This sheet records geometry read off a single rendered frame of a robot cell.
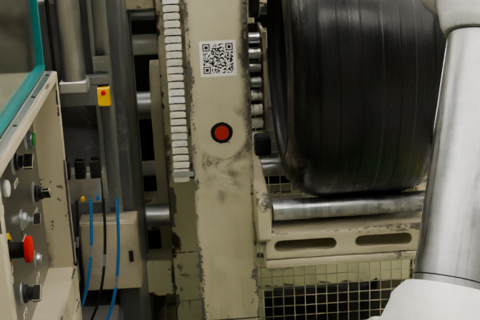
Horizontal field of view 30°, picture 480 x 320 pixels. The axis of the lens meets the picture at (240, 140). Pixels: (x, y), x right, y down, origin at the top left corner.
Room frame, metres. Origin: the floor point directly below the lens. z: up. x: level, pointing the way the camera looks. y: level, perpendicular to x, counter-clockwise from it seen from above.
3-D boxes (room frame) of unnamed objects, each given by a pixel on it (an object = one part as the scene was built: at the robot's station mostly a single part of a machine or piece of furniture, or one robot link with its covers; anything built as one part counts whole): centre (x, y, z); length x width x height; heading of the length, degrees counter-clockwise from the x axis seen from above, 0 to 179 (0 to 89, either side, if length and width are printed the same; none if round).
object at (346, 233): (1.77, -0.22, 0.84); 0.36 x 0.09 x 0.06; 93
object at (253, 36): (2.28, 0.03, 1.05); 0.20 x 0.15 x 0.30; 93
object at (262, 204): (1.90, -0.04, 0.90); 0.40 x 0.03 x 0.10; 3
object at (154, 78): (2.71, 0.23, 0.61); 0.33 x 0.06 x 0.86; 3
